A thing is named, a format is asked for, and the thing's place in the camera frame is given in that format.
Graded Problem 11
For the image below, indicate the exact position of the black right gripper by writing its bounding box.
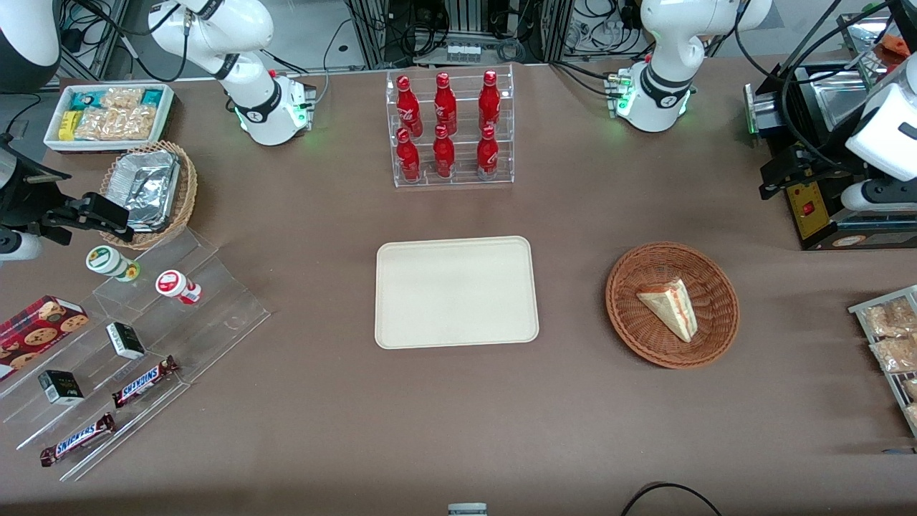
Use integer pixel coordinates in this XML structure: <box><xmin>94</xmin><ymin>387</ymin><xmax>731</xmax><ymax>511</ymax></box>
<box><xmin>0</xmin><ymin>163</ymin><xmax>135</xmax><ymax>245</ymax></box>

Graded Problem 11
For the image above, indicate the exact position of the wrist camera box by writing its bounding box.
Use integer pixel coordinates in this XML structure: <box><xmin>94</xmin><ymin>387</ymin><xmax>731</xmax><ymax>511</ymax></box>
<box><xmin>0</xmin><ymin>229</ymin><xmax>44</xmax><ymax>263</ymax></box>
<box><xmin>841</xmin><ymin>179</ymin><xmax>917</xmax><ymax>213</ymax></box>

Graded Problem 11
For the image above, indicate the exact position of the red lidded cup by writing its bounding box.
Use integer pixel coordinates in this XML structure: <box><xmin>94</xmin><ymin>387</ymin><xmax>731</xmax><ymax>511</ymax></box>
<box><xmin>155</xmin><ymin>269</ymin><xmax>203</xmax><ymax>306</ymax></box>

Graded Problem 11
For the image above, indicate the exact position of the green lidded cup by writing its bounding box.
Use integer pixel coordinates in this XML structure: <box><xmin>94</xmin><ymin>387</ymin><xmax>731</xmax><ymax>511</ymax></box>
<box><xmin>86</xmin><ymin>245</ymin><xmax>141</xmax><ymax>282</ymax></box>

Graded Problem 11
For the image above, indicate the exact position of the aluminium equipment frame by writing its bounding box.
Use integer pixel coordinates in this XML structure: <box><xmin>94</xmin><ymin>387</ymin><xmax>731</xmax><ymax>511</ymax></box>
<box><xmin>347</xmin><ymin>0</ymin><xmax>574</xmax><ymax>70</ymax></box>

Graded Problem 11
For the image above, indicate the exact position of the Snickers chocolate bar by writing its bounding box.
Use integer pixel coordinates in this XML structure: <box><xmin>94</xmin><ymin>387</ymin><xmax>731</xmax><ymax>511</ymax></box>
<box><xmin>39</xmin><ymin>413</ymin><xmax>117</xmax><ymax>468</ymax></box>
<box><xmin>112</xmin><ymin>355</ymin><xmax>180</xmax><ymax>409</ymax></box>

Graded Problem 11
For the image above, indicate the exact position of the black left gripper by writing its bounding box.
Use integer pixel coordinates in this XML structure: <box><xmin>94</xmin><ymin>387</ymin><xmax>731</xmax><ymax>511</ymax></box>
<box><xmin>759</xmin><ymin>146</ymin><xmax>883</xmax><ymax>202</ymax></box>

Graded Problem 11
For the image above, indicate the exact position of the black floor cable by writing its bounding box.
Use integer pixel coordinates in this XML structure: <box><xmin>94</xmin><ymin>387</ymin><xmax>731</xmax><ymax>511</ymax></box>
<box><xmin>620</xmin><ymin>482</ymin><xmax>724</xmax><ymax>516</ymax></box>

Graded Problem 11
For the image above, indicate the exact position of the small black carton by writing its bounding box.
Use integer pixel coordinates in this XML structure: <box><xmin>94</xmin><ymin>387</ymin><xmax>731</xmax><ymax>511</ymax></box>
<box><xmin>106</xmin><ymin>322</ymin><xmax>146</xmax><ymax>360</ymax></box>
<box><xmin>38</xmin><ymin>370</ymin><xmax>85</xmax><ymax>406</ymax></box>

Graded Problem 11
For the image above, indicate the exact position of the clear peanut snack bag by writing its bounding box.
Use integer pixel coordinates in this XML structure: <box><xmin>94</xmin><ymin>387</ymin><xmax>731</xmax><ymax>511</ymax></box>
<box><xmin>100</xmin><ymin>87</ymin><xmax>145</xmax><ymax>110</ymax></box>
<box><xmin>74</xmin><ymin>105</ymin><xmax>158</xmax><ymax>142</ymax></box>

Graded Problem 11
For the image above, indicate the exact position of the tray of packaged crackers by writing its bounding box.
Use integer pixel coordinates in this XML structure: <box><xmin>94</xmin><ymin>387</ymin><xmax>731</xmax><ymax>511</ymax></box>
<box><xmin>849</xmin><ymin>285</ymin><xmax>917</xmax><ymax>438</ymax></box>

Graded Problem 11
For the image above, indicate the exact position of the brown wicker basket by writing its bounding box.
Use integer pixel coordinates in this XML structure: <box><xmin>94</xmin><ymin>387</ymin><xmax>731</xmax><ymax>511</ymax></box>
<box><xmin>605</xmin><ymin>242</ymin><xmax>740</xmax><ymax>370</ymax></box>

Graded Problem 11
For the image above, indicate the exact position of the cream plastic tray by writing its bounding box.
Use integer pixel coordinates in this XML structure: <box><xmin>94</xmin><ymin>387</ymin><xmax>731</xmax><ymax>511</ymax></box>
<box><xmin>375</xmin><ymin>236</ymin><xmax>540</xmax><ymax>350</ymax></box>

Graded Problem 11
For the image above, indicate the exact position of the black sealing machine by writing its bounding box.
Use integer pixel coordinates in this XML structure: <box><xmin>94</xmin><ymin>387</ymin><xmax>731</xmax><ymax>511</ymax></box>
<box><xmin>744</xmin><ymin>61</ymin><xmax>917</xmax><ymax>252</ymax></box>

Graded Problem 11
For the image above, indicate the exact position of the steel pan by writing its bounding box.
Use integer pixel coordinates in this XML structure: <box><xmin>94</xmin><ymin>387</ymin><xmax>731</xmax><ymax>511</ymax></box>
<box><xmin>808</xmin><ymin>66</ymin><xmax>880</xmax><ymax>135</ymax></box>
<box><xmin>837</xmin><ymin>11</ymin><xmax>905</xmax><ymax>59</ymax></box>

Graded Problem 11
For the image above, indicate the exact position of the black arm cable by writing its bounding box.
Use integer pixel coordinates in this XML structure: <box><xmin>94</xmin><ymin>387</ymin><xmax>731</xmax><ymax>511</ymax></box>
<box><xmin>732</xmin><ymin>0</ymin><xmax>905</xmax><ymax>173</ymax></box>

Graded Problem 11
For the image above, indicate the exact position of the white plastic bin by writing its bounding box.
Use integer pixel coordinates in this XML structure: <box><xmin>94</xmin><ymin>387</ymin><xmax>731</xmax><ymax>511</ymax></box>
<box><xmin>44</xmin><ymin>84</ymin><xmax>175</xmax><ymax>153</ymax></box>

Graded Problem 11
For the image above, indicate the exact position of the red aluminium cola bottle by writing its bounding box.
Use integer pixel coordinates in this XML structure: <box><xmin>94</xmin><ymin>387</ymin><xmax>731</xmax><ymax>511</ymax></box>
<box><xmin>433</xmin><ymin>125</ymin><xmax>456</xmax><ymax>178</ymax></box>
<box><xmin>476</xmin><ymin>125</ymin><xmax>499</xmax><ymax>180</ymax></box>
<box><xmin>479</xmin><ymin>70</ymin><xmax>501</xmax><ymax>133</ymax></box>
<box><xmin>396</xmin><ymin>75</ymin><xmax>423</xmax><ymax>137</ymax></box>
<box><xmin>396</xmin><ymin>128</ymin><xmax>421</xmax><ymax>182</ymax></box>
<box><xmin>434</xmin><ymin>72</ymin><xmax>458</xmax><ymax>135</ymax></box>

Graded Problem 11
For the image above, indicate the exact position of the aluminium foil container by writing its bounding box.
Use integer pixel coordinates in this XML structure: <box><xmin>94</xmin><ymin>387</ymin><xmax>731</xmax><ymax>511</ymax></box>
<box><xmin>107</xmin><ymin>149</ymin><xmax>181</xmax><ymax>231</ymax></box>

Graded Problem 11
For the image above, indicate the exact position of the triangle sandwich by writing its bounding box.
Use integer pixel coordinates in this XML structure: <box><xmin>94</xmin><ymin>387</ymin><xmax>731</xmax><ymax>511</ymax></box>
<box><xmin>636</xmin><ymin>278</ymin><xmax>698</xmax><ymax>343</ymax></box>

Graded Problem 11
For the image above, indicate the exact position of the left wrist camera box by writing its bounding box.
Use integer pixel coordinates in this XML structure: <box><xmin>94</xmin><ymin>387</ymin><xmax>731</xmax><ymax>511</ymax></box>
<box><xmin>841</xmin><ymin>179</ymin><xmax>917</xmax><ymax>213</ymax></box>

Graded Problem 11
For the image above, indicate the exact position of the clear acrylic bottle rack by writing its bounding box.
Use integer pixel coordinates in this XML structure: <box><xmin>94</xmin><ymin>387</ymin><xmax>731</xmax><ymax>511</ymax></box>
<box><xmin>385</xmin><ymin>64</ymin><xmax>515</xmax><ymax>188</ymax></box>

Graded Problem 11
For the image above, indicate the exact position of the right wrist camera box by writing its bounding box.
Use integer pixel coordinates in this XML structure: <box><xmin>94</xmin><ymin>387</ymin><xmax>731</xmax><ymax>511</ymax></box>
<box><xmin>0</xmin><ymin>229</ymin><xmax>44</xmax><ymax>263</ymax></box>

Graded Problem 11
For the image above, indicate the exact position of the clear acrylic stepped display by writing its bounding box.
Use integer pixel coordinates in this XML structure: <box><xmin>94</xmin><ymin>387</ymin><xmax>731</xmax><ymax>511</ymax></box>
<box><xmin>92</xmin><ymin>228</ymin><xmax>272</xmax><ymax>388</ymax></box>
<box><xmin>0</xmin><ymin>295</ymin><xmax>193</xmax><ymax>482</ymax></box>

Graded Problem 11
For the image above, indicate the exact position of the red tartan cookie box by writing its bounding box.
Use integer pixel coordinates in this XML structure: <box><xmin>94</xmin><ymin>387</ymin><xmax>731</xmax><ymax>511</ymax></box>
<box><xmin>0</xmin><ymin>295</ymin><xmax>90</xmax><ymax>381</ymax></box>

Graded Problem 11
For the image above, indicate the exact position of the light wicker basket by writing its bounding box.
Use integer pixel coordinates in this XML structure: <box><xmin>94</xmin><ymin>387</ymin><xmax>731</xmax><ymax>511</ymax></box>
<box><xmin>99</xmin><ymin>140</ymin><xmax>198</xmax><ymax>250</ymax></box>

